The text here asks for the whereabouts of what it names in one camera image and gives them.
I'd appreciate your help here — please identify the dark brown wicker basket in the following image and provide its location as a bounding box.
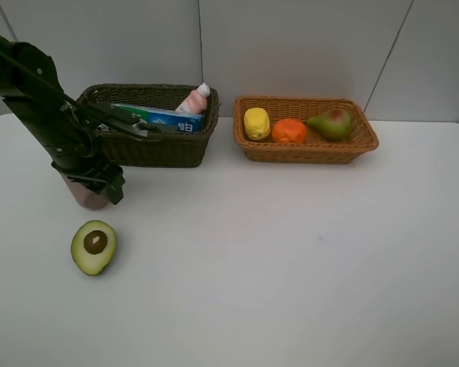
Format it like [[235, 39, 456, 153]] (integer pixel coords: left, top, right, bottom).
[[77, 84, 220, 168]]

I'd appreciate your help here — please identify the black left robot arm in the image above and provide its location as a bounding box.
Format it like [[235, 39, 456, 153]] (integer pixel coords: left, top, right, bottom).
[[0, 35, 173, 209]]

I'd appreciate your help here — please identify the orange wicker basket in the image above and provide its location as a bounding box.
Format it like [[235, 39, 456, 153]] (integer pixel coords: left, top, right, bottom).
[[233, 96, 379, 164]]

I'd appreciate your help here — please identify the orange tangerine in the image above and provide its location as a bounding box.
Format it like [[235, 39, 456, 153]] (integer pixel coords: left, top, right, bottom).
[[272, 119, 308, 144]]

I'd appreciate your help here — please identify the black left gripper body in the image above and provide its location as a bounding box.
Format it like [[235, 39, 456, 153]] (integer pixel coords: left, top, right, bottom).
[[41, 102, 153, 191]]

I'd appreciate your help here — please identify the pink bottle white cap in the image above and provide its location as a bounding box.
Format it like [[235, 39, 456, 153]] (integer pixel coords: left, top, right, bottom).
[[175, 83, 210, 115]]

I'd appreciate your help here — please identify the translucent pink plastic cup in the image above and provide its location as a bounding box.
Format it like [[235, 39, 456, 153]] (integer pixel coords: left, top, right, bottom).
[[61, 174, 109, 210]]

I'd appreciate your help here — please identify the halved avocado with pit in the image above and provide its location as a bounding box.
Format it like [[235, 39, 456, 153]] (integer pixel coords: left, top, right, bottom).
[[70, 220, 117, 276]]

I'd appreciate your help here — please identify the green blue toothpaste box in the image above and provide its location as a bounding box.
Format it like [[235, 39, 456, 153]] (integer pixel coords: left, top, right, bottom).
[[112, 103, 203, 133]]

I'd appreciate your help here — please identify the green red pear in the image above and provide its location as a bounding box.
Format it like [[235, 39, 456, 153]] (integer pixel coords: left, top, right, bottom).
[[305, 109, 352, 141]]

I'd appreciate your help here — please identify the yellow lemon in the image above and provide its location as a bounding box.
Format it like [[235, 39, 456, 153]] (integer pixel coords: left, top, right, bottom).
[[243, 107, 270, 141]]

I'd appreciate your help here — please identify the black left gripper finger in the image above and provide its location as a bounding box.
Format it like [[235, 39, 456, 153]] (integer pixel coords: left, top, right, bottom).
[[100, 166, 125, 205], [139, 122, 178, 134]]

